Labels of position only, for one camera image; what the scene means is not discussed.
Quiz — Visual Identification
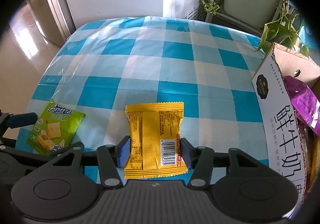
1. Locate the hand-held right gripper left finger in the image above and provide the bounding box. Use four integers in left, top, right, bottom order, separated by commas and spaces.
47, 136, 131, 188

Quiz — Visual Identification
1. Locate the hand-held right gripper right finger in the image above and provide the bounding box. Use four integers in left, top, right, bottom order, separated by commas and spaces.
180, 138, 266, 188

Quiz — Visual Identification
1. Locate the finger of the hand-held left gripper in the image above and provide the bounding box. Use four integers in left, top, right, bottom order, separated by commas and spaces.
0, 112, 38, 137

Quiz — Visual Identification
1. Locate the green cracker packet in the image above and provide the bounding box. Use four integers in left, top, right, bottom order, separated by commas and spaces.
27, 99, 86, 156

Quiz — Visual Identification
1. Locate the yellow snack packet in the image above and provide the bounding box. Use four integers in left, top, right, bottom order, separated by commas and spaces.
124, 101, 188, 179

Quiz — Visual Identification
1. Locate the cardboard box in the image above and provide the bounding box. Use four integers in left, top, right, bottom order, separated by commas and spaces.
251, 43, 320, 214

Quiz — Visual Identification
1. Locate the purple snack packet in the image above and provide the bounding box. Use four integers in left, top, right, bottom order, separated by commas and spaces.
281, 75, 320, 136

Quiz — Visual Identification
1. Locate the blue checked tablecloth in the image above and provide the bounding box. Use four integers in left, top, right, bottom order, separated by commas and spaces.
14, 15, 275, 184

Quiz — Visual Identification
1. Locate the white refrigerator with tree print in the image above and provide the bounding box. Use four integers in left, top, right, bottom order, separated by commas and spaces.
41, 0, 208, 47

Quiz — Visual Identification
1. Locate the green pothos plant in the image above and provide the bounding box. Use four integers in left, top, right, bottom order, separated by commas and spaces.
152, 0, 310, 57

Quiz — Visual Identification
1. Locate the white metal rack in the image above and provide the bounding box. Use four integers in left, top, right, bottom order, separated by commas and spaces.
200, 0, 298, 37

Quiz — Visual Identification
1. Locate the blue plastic object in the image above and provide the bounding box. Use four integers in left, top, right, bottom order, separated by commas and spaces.
301, 21, 320, 51

